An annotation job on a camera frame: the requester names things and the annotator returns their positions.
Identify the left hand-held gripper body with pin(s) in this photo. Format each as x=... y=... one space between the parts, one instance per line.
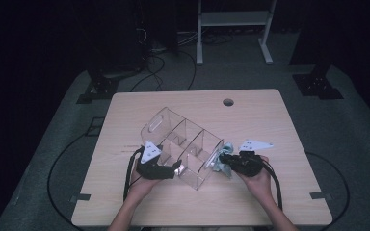
x=154 y=171

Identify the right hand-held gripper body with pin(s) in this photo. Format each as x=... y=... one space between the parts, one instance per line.
x=247 y=165

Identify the light blue cloth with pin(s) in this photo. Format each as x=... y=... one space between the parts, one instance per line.
x=223 y=162

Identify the clear acrylic divided organizer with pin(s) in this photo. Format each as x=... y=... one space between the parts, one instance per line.
x=179 y=144

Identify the person's left hand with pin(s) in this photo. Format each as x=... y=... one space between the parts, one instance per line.
x=144 y=187

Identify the person's right hand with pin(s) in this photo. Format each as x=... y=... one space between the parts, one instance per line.
x=260 y=184

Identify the black tape strip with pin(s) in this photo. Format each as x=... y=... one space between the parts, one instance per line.
x=318 y=195
x=83 y=196

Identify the black stand base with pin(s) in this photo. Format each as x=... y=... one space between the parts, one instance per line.
x=101 y=85
x=316 y=85

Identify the white metal stand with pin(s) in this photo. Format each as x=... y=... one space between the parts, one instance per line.
x=234 y=18

